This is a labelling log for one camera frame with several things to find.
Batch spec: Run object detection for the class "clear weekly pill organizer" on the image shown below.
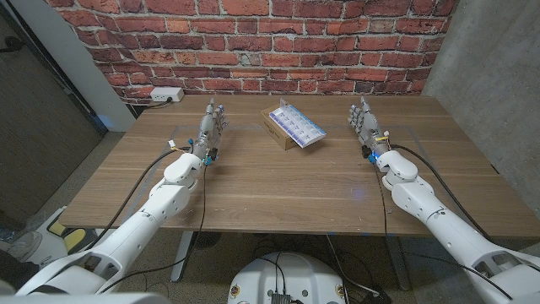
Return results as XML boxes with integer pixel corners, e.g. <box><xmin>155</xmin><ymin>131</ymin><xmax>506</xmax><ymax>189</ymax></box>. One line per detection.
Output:
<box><xmin>268</xmin><ymin>98</ymin><xmax>327</xmax><ymax>149</ymax></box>

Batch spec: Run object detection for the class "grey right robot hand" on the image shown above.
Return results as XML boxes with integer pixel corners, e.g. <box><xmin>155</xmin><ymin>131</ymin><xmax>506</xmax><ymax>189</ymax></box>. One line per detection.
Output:
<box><xmin>348</xmin><ymin>95</ymin><xmax>392</xmax><ymax>159</ymax></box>

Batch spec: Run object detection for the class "black power adapter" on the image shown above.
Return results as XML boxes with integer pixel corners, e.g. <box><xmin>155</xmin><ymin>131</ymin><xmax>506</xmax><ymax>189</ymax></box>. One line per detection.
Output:
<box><xmin>361</xmin><ymin>288</ymin><xmax>392</xmax><ymax>304</ymax></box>

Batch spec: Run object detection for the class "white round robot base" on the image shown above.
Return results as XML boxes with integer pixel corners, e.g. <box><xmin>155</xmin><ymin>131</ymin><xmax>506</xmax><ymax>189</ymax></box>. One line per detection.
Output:
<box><xmin>227</xmin><ymin>252</ymin><xmax>349</xmax><ymax>304</ymax></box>

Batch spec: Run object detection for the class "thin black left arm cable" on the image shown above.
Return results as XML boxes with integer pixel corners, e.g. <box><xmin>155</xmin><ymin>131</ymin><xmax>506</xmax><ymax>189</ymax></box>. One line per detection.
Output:
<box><xmin>99</xmin><ymin>162</ymin><xmax>208</xmax><ymax>295</ymax></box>

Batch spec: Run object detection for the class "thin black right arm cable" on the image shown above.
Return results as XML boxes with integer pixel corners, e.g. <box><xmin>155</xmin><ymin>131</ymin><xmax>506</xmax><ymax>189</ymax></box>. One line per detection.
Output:
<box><xmin>372</xmin><ymin>162</ymin><xmax>515</xmax><ymax>301</ymax></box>

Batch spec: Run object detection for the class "yellow and black floor pad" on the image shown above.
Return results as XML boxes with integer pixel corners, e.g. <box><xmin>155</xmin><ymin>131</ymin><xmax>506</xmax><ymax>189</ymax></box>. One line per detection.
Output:
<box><xmin>46</xmin><ymin>219</ymin><xmax>99</xmax><ymax>255</ymax></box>

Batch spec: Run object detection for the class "white robot torso cover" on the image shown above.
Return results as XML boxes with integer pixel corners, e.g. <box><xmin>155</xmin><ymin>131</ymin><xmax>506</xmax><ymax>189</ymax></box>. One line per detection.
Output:
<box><xmin>0</xmin><ymin>291</ymin><xmax>170</xmax><ymax>304</ymax></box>

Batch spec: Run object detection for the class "white power strip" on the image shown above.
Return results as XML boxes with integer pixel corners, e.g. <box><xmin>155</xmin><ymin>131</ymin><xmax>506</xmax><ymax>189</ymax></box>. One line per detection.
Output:
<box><xmin>149</xmin><ymin>86</ymin><xmax>186</xmax><ymax>103</ymax></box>

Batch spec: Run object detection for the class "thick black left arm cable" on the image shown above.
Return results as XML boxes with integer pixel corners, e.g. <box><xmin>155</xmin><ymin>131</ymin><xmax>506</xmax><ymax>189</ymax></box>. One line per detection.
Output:
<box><xmin>84</xmin><ymin>146</ymin><xmax>193</xmax><ymax>252</ymax></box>

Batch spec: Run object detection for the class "brown cardboard box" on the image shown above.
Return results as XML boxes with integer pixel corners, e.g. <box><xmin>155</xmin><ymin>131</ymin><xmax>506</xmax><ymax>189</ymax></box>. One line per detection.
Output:
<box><xmin>260</xmin><ymin>104</ymin><xmax>299</xmax><ymax>151</ymax></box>

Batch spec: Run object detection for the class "grey metal table leg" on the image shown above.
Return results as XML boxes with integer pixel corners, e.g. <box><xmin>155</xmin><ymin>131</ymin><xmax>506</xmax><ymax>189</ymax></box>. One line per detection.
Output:
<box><xmin>385</xmin><ymin>236</ymin><xmax>413</xmax><ymax>292</ymax></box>
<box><xmin>170</xmin><ymin>230</ymin><xmax>196</xmax><ymax>284</ymax></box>

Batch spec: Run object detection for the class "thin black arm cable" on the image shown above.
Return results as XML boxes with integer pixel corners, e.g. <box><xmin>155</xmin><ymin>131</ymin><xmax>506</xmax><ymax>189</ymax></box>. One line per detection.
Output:
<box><xmin>372</xmin><ymin>162</ymin><xmax>515</xmax><ymax>301</ymax></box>
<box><xmin>99</xmin><ymin>162</ymin><xmax>208</xmax><ymax>295</ymax></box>

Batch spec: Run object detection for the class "grey sneaker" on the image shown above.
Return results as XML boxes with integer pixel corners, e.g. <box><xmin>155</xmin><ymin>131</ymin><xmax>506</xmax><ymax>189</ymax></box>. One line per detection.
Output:
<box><xmin>5</xmin><ymin>231</ymin><xmax>44</xmax><ymax>263</ymax></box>

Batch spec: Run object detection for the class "red brick printed backdrop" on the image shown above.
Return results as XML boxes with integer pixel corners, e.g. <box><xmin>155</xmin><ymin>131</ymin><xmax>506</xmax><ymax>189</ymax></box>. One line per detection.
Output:
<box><xmin>44</xmin><ymin>0</ymin><xmax>461</xmax><ymax>106</ymax></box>

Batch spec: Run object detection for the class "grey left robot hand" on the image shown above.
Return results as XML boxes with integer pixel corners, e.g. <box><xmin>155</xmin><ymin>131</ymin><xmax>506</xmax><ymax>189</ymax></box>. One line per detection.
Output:
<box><xmin>192</xmin><ymin>97</ymin><xmax>231</xmax><ymax>164</ymax></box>

